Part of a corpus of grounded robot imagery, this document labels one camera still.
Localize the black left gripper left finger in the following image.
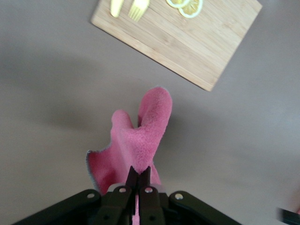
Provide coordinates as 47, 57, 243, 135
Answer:
93, 165, 139, 225

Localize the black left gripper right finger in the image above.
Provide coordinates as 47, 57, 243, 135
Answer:
138, 165, 166, 225

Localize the pink microfibre cloth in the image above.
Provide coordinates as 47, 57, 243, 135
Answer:
86, 86, 173, 225

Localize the bamboo cutting board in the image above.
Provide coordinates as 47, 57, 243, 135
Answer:
90, 0, 263, 92

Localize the yellow plastic fork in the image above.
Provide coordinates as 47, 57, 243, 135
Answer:
127, 0, 150, 21

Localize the yellow plastic knife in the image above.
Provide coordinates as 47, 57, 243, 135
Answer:
110, 0, 125, 18

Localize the lemon slice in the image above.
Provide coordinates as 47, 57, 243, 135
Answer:
178, 0, 203, 19
166, 0, 191, 8

